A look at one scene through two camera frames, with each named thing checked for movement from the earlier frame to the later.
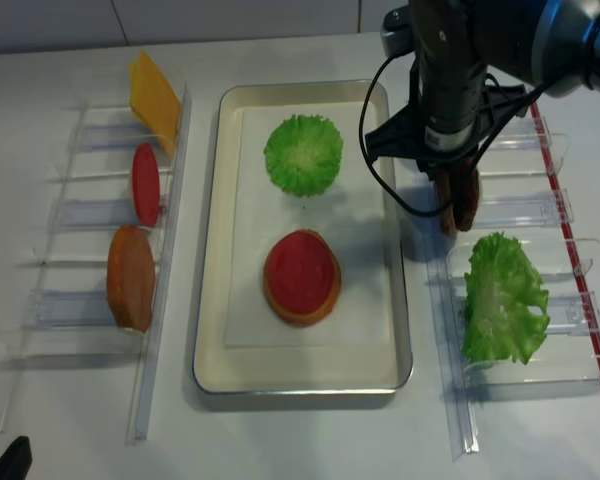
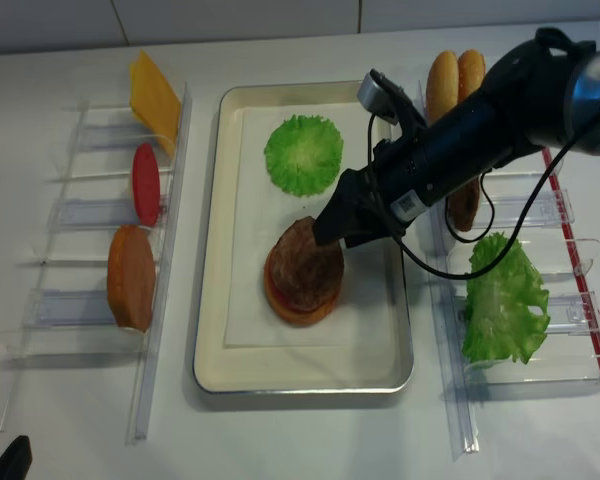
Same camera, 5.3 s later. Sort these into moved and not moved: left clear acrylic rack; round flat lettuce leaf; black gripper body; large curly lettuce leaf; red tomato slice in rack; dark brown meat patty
Moved: dark brown meat patty; black gripper body
Not moved: red tomato slice in rack; left clear acrylic rack; large curly lettuce leaf; round flat lettuce leaf
